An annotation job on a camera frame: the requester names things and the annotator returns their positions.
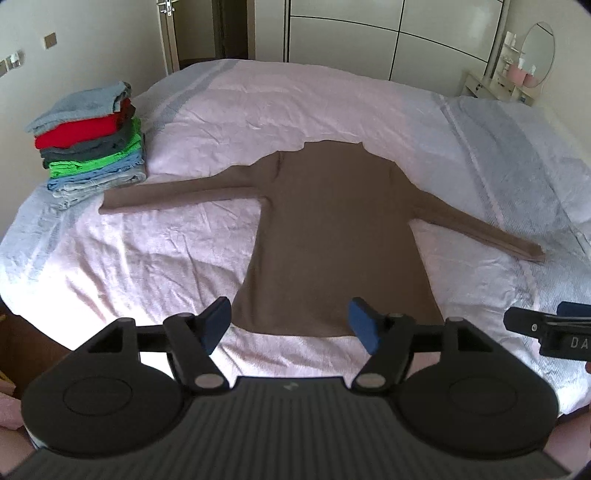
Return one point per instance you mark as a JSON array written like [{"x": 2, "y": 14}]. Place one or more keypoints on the oval mirror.
[{"x": 538, "y": 50}]

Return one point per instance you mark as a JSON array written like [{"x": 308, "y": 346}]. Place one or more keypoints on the brown sweater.
[{"x": 337, "y": 221}]

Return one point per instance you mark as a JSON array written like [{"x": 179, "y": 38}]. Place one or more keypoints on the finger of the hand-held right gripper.
[
  {"x": 575, "y": 310},
  {"x": 524, "y": 322}
]

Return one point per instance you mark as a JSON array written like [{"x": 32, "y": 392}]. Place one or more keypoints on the brown wall switch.
[{"x": 50, "y": 40}]

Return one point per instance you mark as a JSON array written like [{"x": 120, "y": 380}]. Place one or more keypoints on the stack of folded clothes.
[{"x": 87, "y": 143}]

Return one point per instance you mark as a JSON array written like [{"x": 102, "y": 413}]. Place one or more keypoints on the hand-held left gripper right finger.
[{"x": 364, "y": 325}]

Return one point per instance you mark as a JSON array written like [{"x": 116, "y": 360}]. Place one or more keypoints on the silver wall switch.
[{"x": 14, "y": 61}]

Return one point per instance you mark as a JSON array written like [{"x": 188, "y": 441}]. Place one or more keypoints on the white door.
[{"x": 194, "y": 32}]

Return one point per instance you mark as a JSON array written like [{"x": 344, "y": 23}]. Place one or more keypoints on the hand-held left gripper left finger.
[{"x": 216, "y": 323}]

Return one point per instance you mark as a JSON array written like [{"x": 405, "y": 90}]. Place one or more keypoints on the pink cup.
[{"x": 516, "y": 74}]

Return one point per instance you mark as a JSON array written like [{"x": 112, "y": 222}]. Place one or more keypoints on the pale striped bed blanket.
[{"x": 231, "y": 106}]

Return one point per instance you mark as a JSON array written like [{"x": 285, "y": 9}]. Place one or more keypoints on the white nightstand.
[{"x": 485, "y": 90}]

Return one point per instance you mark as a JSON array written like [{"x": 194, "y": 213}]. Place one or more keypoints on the wooden bed frame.
[{"x": 27, "y": 341}]

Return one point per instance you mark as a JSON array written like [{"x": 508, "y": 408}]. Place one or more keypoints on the white wardrobe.
[{"x": 369, "y": 37}]

